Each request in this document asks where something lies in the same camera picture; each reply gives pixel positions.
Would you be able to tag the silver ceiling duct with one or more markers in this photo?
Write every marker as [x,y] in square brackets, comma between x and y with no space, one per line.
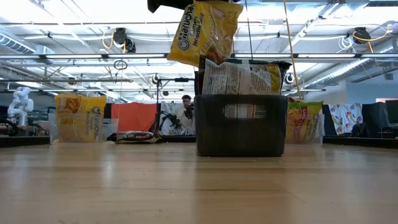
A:
[18,46]
[357,65]

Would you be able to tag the long ceiling light bar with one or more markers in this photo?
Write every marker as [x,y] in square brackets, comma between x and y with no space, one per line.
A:
[140,55]

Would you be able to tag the clear plastic bin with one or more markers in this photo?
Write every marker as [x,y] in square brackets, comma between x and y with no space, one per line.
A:
[322,130]
[112,130]

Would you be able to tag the floral patterned cloth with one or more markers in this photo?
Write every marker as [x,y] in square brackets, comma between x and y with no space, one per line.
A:
[345,115]

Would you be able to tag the black bag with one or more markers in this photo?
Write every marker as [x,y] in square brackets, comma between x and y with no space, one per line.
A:
[360,130]

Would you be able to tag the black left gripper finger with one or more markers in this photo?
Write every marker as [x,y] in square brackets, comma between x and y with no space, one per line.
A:
[168,3]

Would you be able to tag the packets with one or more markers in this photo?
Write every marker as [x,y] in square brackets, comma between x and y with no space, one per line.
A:
[233,77]

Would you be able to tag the black background robot arm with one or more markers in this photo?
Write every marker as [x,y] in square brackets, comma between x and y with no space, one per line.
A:
[169,119]

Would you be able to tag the yellow chicken flavor ramen pack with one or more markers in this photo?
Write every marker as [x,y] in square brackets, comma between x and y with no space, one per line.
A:
[199,34]

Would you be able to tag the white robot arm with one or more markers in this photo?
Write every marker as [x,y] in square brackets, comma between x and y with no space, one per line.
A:
[20,104]

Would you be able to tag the yellow creamy chicken ramen pack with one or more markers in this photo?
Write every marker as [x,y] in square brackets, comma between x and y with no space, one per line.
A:
[77,118]

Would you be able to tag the black background cabinet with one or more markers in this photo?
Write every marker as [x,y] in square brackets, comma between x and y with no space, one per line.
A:
[109,110]

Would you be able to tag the person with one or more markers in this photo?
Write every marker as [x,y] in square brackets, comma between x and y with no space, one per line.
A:
[186,99]

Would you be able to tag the grey translucent plastic bin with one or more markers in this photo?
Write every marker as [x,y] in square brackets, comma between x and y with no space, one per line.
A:
[217,137]

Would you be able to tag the white patterned hanging cloth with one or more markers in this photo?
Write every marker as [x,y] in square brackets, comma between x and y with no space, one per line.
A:
[166,107]

